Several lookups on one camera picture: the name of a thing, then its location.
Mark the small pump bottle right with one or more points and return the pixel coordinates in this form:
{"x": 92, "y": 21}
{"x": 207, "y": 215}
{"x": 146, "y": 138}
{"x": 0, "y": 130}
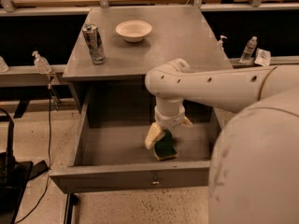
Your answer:
{"x": 221, "y": 41}

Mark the black stand base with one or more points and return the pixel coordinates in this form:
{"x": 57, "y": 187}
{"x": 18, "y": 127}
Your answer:
{"x": 14, "y": 175}

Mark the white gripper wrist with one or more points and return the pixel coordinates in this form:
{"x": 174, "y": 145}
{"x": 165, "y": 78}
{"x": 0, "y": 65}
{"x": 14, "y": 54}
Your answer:
{"x": 169, "y": 120}

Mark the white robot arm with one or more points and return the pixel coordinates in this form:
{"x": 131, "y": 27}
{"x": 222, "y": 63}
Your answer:
{"x": 254, "y": 169}

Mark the clear pump bottle left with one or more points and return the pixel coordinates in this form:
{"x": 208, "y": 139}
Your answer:
{"x": 41, "y": 63}

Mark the silver drink can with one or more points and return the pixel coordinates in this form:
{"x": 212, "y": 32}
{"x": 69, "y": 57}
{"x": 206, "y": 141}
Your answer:
{"x": 94, "y": 43}

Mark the clear water bottle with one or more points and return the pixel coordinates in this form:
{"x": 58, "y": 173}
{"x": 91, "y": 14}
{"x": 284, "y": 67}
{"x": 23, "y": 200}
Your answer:
{"x": 248, "y": 50}

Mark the white bowl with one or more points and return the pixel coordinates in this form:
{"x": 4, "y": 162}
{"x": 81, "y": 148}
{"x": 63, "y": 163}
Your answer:
{"x": 133, "y": 31}

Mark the white packet on ledge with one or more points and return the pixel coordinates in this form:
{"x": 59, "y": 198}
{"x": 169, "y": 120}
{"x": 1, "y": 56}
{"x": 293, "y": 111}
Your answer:
{"x": 262, "y": 57}

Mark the grey cabinet counter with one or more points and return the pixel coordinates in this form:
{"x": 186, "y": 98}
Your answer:
{"x": 177, "y": 32}

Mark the green and yellow sponge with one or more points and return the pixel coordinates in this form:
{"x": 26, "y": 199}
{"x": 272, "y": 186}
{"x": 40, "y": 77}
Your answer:
{"x": 163, "y": 149}

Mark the open grey top drawer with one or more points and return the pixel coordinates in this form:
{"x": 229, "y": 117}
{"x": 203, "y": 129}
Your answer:
{"x": 109, "y": 152}

